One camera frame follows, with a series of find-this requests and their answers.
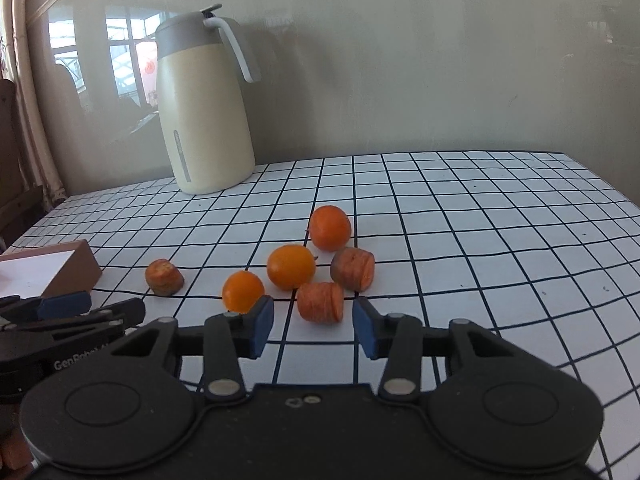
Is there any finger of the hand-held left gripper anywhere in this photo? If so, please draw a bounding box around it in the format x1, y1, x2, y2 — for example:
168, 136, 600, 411
0, 291, 93, 322
0, 298, 147, 346

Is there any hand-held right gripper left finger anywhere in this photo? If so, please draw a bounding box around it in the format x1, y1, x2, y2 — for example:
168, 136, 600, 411
112, 295, 275, 402

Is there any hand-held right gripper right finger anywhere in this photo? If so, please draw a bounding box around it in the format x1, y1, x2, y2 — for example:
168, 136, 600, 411
352, 297, 521, 403

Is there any brown cardboard box tray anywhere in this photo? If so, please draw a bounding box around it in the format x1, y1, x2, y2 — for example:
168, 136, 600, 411
0, 240, 103, 301

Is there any orange mandarin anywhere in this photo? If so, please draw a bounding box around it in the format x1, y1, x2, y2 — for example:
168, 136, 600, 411
309, 205, 352, 252
222, 270, 266, 313
266, 244, 317, 291

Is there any carrot piece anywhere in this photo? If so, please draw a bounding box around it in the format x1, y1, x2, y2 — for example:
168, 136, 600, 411
297, 282, 345, 324
330, 247, 376, 291
145, 258, 185, 297

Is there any person's left hand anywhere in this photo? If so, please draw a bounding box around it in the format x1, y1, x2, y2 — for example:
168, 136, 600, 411
0, 430, 33, 470

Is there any white black checked tablecloth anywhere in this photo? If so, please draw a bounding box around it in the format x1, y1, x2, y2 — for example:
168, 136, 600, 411
0, 150, 640, 480

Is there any dark wooden chair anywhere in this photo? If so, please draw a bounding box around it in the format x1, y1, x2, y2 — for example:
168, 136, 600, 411
0, 77, 38, 253

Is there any beige embroidered curtain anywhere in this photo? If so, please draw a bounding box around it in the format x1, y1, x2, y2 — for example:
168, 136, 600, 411
0, 0, 68, 206

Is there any cream thermos jug grey lid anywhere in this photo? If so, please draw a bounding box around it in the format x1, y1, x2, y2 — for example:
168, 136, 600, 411
155, 4, 262, 196

